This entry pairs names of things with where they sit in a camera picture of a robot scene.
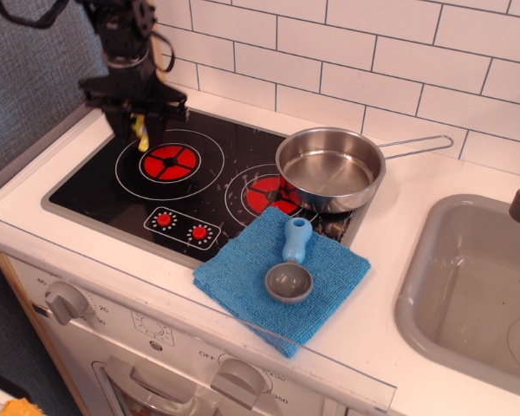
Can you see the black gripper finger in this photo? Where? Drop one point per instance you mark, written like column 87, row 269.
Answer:
column 156, row 126
column 120, row 122

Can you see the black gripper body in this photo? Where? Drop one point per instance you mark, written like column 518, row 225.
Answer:
column 136, row 90

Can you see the yellow and white toy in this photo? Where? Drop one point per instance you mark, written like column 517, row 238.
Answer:
column 139, row 128

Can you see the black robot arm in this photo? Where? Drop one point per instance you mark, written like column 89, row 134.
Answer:
column 132, row 85

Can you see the orange object at corner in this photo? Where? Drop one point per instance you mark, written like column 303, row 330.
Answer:
column 20, row 407

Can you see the black toy stovetop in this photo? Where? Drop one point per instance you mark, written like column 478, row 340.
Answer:
column 188, row 197

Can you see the blue folded cloth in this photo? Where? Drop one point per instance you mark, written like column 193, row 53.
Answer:
column 234, row 278

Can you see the silver metal pan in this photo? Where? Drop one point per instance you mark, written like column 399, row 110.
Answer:
column 334, row 170

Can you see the grey left oven knob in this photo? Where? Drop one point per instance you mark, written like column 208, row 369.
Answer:
column 65, row 302

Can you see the grey oven knob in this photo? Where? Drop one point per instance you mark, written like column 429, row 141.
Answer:
column 65, row 302
column 239, row 382

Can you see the white toy oven front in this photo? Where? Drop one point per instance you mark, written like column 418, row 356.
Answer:
column 117, row 360

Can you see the grey right oven knob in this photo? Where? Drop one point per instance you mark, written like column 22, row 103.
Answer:
column 239, row 382

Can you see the grey sink basin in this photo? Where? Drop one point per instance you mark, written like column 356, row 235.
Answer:
column 459, row 304

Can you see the blue handled grey scoop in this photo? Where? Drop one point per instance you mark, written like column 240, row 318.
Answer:
column 289, row 282

